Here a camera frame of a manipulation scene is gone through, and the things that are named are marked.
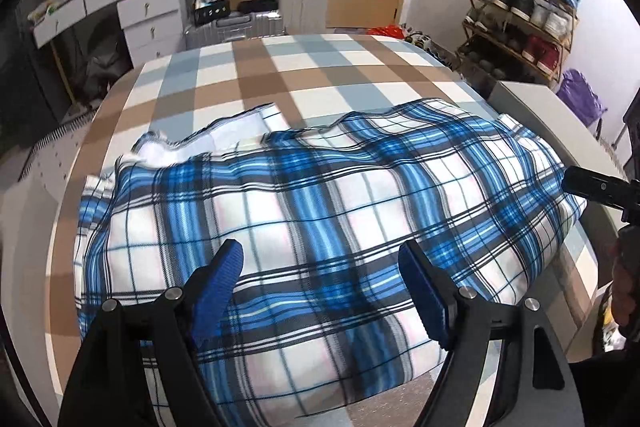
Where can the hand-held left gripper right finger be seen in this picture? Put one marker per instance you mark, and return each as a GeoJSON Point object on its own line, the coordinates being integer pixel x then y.
{"type": "Point", "coordinates": [425, 302]}

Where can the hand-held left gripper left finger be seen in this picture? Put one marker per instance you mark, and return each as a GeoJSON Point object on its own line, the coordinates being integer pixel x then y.
{"type": "Point", "coordinates": [220, 292]}

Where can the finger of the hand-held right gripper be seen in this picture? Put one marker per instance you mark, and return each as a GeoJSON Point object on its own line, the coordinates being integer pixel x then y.
{"type": "Point", "coordinates": [595, 184]}

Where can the blue plaid shirt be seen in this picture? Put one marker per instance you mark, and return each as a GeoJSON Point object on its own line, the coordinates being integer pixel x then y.
{"type": "Point", "coordinates": [325, 217]}

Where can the person's right hand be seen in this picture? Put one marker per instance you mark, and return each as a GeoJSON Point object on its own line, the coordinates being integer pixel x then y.
{"type": "Point", "coordinates": [627, 277]}

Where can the purple plastic bag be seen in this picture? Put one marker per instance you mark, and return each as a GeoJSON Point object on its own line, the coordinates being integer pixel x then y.
{"type": "Point", "coordinates": [580, 97]}

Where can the pile of loose shoes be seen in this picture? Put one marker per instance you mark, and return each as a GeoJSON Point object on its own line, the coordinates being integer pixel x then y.
{"type": "Point", "coordinates": [430, 44]}

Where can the checked bed sheet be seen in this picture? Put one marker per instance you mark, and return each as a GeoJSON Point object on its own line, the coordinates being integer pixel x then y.
{"type": "Point", "coordinates": [250, 72]}

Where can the orange plastic bag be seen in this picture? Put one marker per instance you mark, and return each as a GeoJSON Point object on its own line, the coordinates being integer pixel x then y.
{"type": "Point", "coordinates": [385, 31]}

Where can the black bag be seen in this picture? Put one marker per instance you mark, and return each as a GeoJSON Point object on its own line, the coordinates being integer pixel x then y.
{"type": "Point", "coordinates": [107, 57]}

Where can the silver suitcase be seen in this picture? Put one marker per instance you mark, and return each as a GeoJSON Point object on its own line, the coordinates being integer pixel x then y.
{"type": "Point", "coordinates": [235, 29]}

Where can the black printed box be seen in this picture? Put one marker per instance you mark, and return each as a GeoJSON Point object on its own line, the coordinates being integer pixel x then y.
{"type": "Point", "coordinates": [212, 13]}

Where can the black case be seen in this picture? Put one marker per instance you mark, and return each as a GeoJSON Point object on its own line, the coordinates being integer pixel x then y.
{"type": "Point", "coordinates": [257, 6]}

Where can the white desk with drawers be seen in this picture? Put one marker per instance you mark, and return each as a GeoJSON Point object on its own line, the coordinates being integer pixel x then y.
{"type": "Point", "coordinates": [145, 12]}

